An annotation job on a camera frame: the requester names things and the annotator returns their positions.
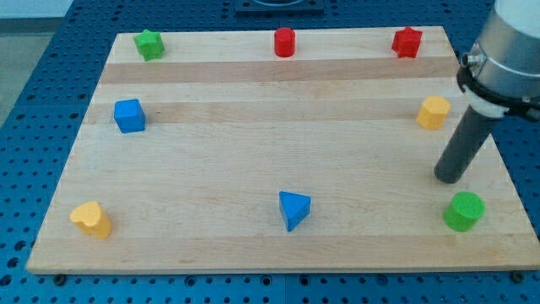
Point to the wooden board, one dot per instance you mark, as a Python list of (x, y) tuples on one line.
[(229, 125)]

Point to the blue cube block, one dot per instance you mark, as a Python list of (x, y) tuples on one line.
[(129, 116)]

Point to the green cylinder block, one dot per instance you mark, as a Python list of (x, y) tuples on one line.
[(464, 211)]

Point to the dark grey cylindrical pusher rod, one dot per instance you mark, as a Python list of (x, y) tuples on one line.
[(467, 139)]

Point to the yellow heart block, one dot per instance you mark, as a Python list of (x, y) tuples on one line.
[(92, 220)]

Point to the blue triangle block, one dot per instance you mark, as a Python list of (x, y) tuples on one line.
[(294, 208)]

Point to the red cylinder block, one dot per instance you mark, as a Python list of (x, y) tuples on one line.
[(284, 42)]

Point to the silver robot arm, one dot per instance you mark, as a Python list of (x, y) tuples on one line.
[(499, 76)]

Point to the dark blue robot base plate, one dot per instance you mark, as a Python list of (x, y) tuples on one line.
[(278, 6)]

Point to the yellow hexagon block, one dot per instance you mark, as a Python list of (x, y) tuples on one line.
[(433, 112)]

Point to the red star block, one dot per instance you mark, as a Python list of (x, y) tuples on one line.
[(406, 42)]

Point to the green star block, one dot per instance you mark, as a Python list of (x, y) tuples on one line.
[(149, 45)]

